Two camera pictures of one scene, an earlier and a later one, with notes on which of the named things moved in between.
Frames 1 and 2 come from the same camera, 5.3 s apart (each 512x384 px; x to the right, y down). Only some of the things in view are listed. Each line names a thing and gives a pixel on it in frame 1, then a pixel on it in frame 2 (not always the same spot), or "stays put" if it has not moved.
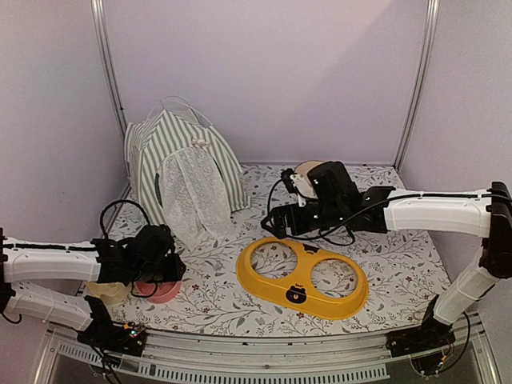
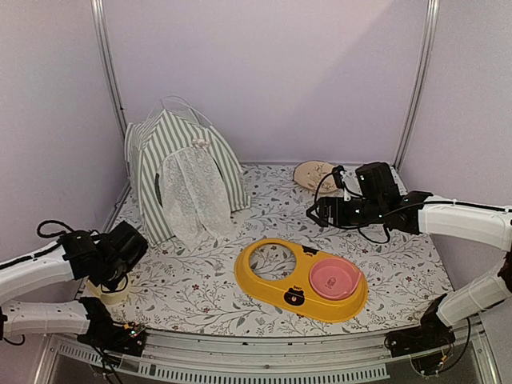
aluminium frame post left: x=106 y=64 stays put
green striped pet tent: x=187 y=178 stays put
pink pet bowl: x=157 y=291 to x=334 y=278
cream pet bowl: x=110 y=293 stays put
